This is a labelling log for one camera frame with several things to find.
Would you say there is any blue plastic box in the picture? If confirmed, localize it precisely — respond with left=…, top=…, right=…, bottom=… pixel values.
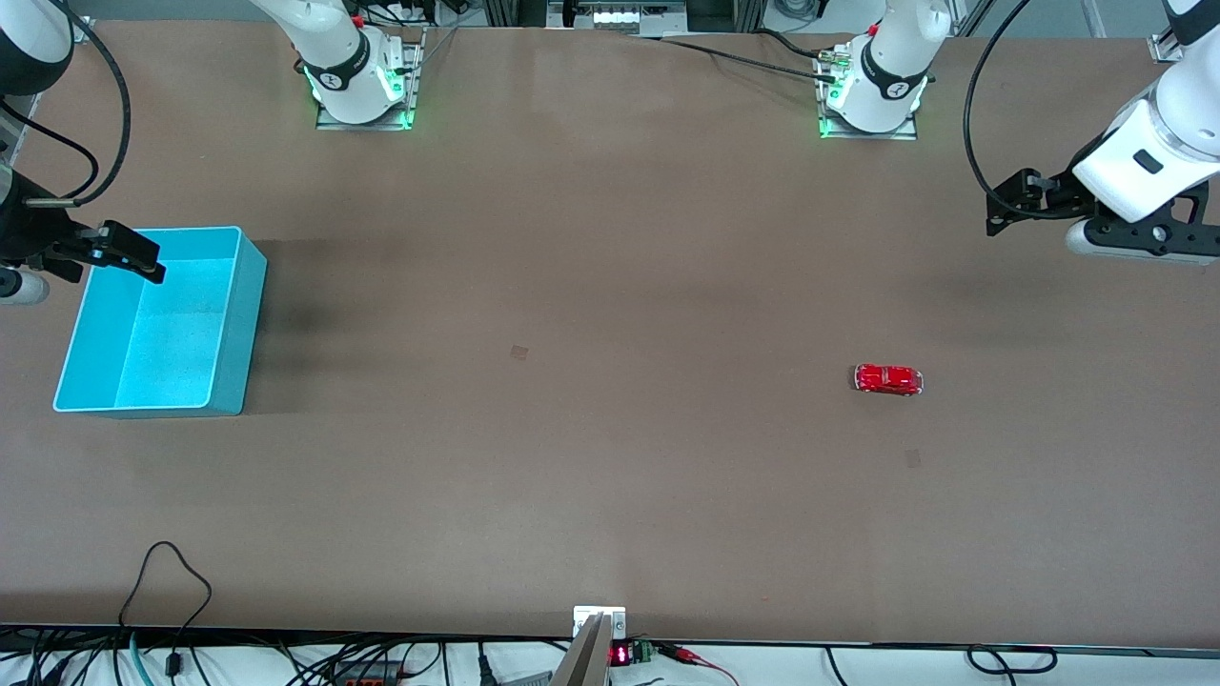
left=52, top=226, right=269, bottom=418

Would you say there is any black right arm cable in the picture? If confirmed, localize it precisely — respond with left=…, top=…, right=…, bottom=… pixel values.
left=0, top=0, right=132, bottom=207

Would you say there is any white mounting plate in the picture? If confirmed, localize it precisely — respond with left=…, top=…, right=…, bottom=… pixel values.
left=573, top=606, right=627, bottom=639

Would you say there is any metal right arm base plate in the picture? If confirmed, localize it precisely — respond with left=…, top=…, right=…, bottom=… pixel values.
left=315, top=27, right=427, bottom=131

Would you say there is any thin black looped cable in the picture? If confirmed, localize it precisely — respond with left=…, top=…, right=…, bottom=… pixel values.
left=117, top=541, right=213, bottom=677

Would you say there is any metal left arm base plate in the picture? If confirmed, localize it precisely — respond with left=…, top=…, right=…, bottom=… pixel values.
left=815, top=43, right=919, bottom=142

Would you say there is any grey aluminium bar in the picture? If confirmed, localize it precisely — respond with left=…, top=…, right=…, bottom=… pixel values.
left=550, top=615, right=611, bottom=686

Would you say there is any lit metal rack device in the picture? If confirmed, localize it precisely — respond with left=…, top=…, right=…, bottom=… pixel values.
left=548, top=0, right=687, bottom=31

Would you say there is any red beetle toy car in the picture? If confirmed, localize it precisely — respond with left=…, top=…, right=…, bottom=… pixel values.
left=854, top=363, right=925, bottom=396

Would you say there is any black coiled cable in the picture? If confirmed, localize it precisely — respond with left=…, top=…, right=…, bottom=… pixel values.
left=966, top=645, right=1059, bottom=676

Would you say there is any black cable to arm base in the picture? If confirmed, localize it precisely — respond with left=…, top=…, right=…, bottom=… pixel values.
left=629, top=29, right=840, bottom=82

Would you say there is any red clip lead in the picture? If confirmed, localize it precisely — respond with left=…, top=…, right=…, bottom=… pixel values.
left=658, top=644, right=740, bottom=685

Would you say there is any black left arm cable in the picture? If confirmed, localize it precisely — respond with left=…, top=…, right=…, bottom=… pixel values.
left=964, top=0, right=1088, bottom=222

